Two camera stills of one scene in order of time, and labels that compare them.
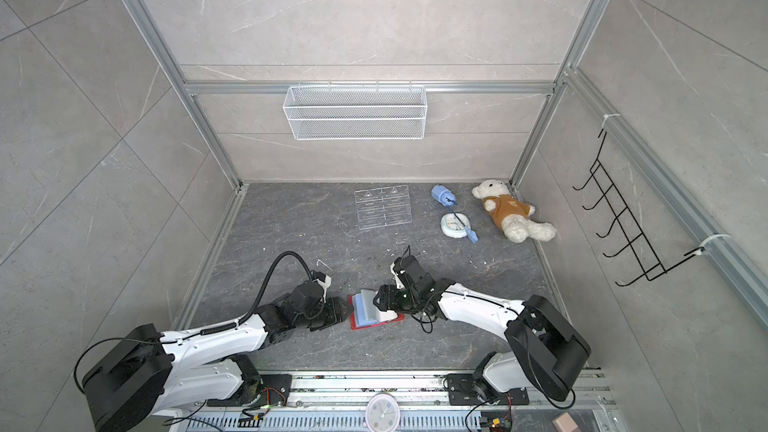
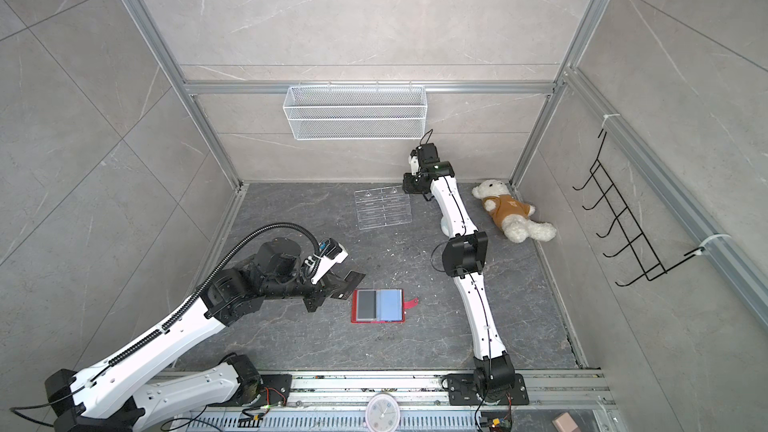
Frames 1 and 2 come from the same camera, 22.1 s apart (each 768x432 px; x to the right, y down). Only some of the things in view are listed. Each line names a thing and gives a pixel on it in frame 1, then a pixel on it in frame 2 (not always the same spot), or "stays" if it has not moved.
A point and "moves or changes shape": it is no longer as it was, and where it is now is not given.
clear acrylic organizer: [381, 207] stays
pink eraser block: [565, 423] stays
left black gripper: [339, 310] -> [327, 285]
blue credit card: [360, 312] moves or changes shape
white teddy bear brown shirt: [511, 215] stays
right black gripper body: [411, 300] -> [414, 184]
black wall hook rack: [638, 243] stays
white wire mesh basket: [354, 112] stays
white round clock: [382, 414] stays
